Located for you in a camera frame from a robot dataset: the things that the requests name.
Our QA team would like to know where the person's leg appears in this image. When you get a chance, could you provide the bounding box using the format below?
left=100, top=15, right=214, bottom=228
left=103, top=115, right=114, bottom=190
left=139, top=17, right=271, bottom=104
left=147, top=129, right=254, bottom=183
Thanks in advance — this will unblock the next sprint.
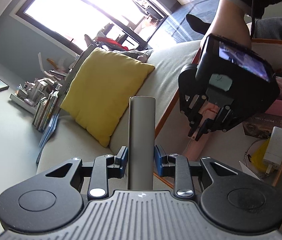
left=253, top=14, right=282, bottom=42

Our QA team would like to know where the person's right hand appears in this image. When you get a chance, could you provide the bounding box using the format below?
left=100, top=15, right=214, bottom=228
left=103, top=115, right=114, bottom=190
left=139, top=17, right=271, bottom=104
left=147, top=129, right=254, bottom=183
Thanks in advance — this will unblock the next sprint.
left=205, top=0, right=253, bottom=48

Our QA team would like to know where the grey tube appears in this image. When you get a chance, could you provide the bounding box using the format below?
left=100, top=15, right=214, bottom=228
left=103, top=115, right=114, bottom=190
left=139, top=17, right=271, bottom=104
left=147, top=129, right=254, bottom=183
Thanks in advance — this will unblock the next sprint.
left=128, top=96, right=156, bottom=190

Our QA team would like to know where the black picture card box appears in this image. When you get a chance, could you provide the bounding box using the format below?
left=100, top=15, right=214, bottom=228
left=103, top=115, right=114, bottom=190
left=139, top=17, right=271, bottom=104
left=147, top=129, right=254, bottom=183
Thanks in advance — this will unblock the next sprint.
left=242, top=115, right=282, bottom=139

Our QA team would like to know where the white paper card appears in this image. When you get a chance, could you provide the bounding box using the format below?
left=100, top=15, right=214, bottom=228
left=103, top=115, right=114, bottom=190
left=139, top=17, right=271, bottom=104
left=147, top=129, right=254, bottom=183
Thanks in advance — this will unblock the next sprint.
left=239, top=160, right=263, bottom=180

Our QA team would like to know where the red cloth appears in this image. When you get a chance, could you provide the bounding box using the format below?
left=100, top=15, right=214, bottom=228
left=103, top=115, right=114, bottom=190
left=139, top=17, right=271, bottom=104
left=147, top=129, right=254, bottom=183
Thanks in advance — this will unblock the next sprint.
left=97, top=37, right=129, bottom=52

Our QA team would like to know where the beige sofa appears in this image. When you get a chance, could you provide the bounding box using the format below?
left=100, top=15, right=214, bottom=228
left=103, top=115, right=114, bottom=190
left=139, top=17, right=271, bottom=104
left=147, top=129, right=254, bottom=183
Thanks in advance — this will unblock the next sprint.
left=36, top=39, right=208, bottom=193

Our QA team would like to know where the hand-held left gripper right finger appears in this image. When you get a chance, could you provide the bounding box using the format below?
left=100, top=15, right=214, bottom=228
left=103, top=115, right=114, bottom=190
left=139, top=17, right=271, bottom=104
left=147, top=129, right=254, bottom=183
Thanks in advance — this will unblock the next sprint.
left=154, top=144, right=241, bottom=200

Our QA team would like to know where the yellow cushion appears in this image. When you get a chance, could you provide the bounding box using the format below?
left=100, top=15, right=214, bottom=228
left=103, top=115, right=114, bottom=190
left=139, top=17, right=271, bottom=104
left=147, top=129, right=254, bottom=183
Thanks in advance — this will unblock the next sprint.
left=61, top=47, right=156, bottom=148

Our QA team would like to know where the white charger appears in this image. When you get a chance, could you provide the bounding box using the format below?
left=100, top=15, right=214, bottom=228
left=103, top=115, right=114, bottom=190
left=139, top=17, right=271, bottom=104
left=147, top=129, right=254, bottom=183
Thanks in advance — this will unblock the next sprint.
left=263, top=126, right=282, bottom=174

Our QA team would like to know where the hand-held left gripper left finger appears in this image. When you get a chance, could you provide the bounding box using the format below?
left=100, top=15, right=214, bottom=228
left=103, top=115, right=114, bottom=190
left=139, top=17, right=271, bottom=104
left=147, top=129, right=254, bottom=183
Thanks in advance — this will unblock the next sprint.
left=44, top=146, right=129, bottom=201

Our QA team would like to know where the orange cardboard box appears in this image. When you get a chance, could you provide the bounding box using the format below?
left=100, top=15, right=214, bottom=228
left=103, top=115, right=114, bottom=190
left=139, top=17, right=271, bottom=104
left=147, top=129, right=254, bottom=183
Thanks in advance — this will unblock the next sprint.
left=155, top=38, right=282, bottom=187

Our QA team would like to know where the row of books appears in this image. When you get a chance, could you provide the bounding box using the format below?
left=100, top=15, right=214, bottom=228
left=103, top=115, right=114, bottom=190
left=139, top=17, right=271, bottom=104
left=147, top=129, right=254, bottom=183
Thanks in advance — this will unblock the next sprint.
left=32, top=90, right=62, bottom=148

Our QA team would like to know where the grey patterned cushion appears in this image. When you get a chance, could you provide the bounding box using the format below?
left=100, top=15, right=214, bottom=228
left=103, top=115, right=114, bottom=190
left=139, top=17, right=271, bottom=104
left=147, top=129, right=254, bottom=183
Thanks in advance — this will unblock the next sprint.
left=113, top=49, right=154, bottom=63

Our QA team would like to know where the white tray of small things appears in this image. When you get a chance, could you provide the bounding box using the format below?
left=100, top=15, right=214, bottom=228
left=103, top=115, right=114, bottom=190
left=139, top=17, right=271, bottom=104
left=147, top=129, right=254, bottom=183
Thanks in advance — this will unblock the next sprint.
left=9, top=78, right=64, bottom=115

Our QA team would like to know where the pink flat box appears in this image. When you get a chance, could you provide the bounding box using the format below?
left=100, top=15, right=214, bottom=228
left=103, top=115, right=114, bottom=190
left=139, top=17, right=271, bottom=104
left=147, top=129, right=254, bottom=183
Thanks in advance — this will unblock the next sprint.
left=265, top=99, right=282, bottom=118

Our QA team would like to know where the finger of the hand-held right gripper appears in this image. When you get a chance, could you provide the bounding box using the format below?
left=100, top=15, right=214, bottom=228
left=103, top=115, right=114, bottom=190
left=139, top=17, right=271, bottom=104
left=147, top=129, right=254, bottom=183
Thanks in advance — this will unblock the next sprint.
left=195, top=104, right=239, bottom=142
left=180, top=94, right=208, bottom=138

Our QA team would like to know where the window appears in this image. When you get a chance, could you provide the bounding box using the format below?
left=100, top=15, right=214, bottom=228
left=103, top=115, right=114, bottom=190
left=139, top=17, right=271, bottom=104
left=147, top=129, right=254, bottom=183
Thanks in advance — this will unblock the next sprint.
left=16, top=0, right=172, bottom=56

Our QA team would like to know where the yellow plastic item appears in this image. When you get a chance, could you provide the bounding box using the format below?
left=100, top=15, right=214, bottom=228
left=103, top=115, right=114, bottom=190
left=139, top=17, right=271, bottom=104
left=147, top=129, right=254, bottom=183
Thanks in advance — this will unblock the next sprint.
left=249, top=139, right=273, bottom=178

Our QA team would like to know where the black sock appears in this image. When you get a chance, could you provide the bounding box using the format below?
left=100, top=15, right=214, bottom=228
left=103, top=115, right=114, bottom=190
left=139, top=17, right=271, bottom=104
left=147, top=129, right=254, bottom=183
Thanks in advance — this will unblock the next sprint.
left=186, top=14, right=212, bottom=35

